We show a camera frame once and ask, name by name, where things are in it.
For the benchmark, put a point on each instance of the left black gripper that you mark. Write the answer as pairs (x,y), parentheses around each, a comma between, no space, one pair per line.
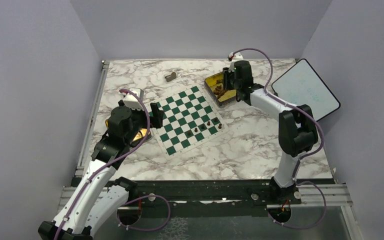
(156,120)

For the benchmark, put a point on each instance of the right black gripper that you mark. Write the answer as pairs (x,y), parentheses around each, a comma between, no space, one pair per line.
(226,74)

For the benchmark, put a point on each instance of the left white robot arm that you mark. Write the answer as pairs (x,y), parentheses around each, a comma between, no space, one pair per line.
(86,195)

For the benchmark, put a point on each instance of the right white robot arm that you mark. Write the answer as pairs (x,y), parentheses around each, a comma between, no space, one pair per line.
(297,131)

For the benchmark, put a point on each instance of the gold tin with white pieces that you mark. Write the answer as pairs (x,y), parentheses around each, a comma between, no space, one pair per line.
(141,134)

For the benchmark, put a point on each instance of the gold tin with dark pieces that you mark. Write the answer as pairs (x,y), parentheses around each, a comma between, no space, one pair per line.
(214,86)

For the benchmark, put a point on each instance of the green white chess board mat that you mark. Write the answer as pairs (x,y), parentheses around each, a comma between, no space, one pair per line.
(183,111)

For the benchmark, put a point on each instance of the small grey tan clip device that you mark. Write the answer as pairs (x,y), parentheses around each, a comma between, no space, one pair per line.
(170,77)

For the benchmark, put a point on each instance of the small whiteboard tablet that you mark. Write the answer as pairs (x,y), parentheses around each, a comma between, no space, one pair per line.
(302,85)

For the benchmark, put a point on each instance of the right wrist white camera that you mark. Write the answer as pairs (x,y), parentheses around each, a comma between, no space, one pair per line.
(235,56)

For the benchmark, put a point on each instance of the wrist white camera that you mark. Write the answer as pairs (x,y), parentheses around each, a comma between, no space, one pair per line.
(235,56)
(130,101)

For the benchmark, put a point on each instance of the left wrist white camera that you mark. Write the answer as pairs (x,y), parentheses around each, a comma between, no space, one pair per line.
(130,101)

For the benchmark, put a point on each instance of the black metal base frame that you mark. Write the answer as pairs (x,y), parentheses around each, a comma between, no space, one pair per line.
(209,198)

